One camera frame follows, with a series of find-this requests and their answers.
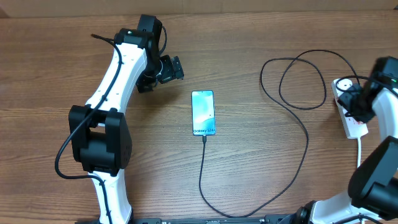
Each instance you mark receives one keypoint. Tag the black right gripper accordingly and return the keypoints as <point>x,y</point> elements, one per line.
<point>344,100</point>

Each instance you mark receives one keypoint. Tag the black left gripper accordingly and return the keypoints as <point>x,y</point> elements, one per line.
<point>171,69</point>

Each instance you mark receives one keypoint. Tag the Samsung Galaxy smartphone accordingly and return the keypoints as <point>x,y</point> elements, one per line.
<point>203,113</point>

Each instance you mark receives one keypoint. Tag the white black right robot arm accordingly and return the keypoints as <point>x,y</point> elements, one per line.
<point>372,189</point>

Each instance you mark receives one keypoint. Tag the white power strip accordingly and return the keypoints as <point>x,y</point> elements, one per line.
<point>353,129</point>

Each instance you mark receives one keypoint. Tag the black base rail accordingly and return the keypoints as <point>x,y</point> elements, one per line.
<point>268,219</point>

